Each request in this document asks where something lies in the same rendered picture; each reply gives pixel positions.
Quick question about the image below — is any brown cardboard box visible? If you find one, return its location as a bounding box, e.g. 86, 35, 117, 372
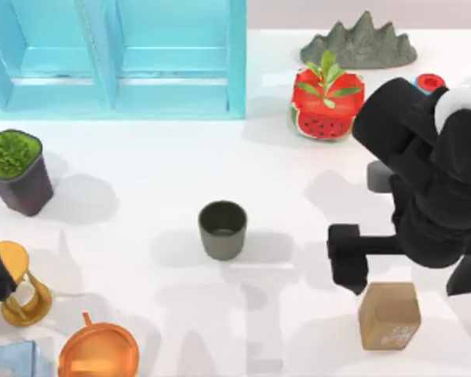
357, 281, 422, 352

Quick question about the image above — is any dark grey cup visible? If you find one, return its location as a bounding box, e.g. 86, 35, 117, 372
198, 200, 247, 262

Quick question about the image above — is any watermelon plant pot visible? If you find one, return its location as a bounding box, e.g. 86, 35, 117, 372
290, 49, 366, 141

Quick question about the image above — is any grey mountain ornament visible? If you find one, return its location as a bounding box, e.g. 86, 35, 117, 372
300, 10, 418, 71

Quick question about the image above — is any orange round pan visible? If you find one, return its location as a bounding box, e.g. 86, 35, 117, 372
57, 312, 141, 377

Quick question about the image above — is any light blue rack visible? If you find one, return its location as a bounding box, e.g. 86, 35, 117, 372
0, 0, 247, 121

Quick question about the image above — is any golden hourglass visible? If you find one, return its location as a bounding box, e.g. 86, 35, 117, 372
0, 240, 53, 327

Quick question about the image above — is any dark pot with green plant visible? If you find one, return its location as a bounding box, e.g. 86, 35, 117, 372
0, 129, 55, 218

